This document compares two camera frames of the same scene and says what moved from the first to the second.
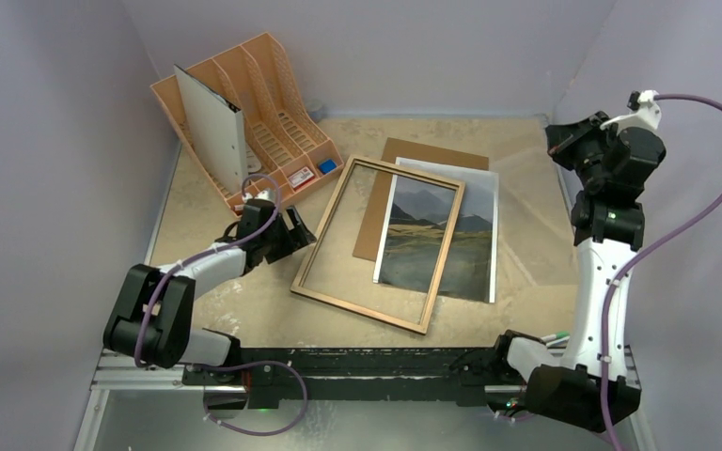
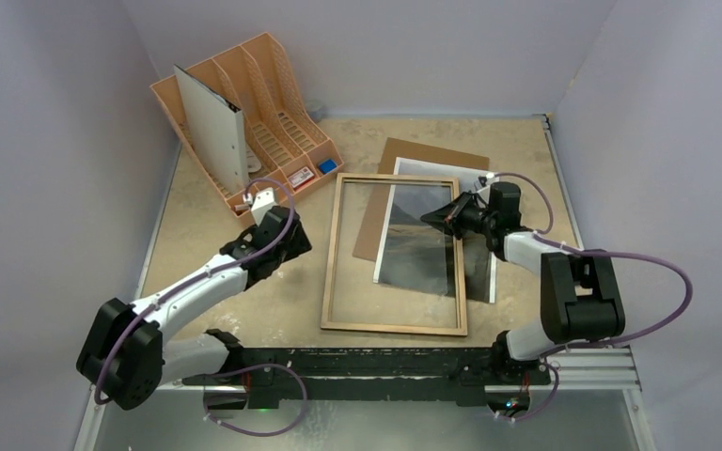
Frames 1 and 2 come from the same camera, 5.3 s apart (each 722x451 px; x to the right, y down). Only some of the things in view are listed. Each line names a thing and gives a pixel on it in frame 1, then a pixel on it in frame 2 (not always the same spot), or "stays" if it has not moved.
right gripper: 568,139 to 461,216
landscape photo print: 415,222 stays
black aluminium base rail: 287,378 stays
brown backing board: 368,243 stays
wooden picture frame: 306,266 to 462,330
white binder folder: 217,130 stays
